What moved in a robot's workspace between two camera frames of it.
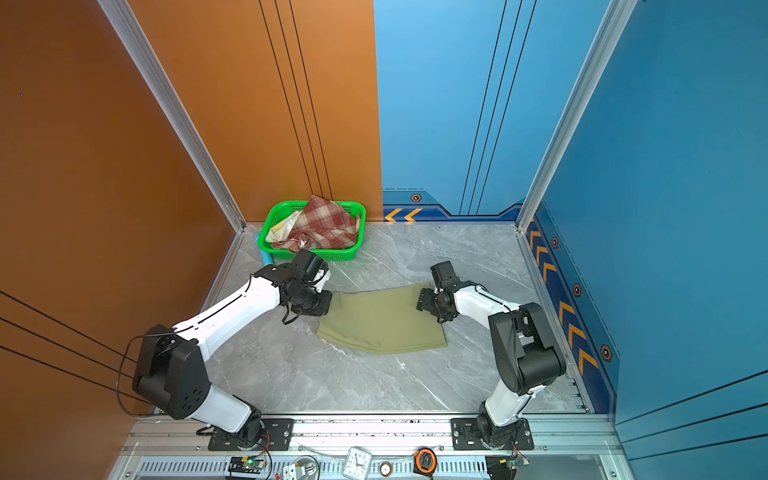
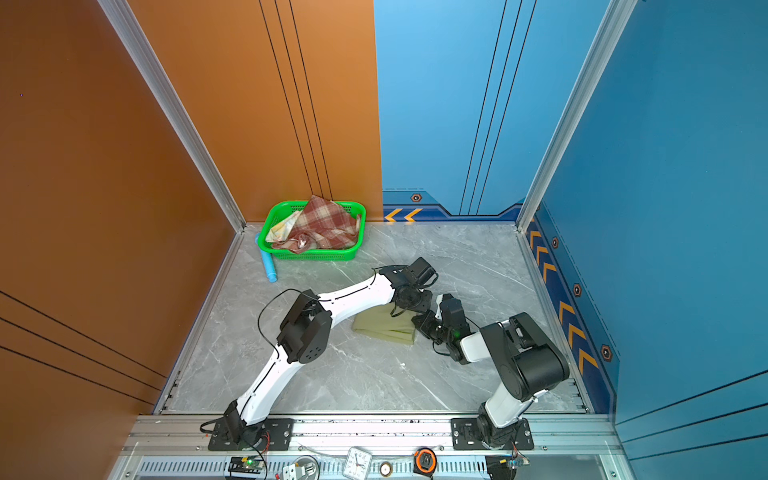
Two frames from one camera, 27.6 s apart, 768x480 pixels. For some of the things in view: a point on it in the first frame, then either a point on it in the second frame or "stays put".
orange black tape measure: (425, 462) stays put
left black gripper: (322, 309) → (426, 305)
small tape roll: (385, 469) stays put
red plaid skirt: (322, 225) stays put
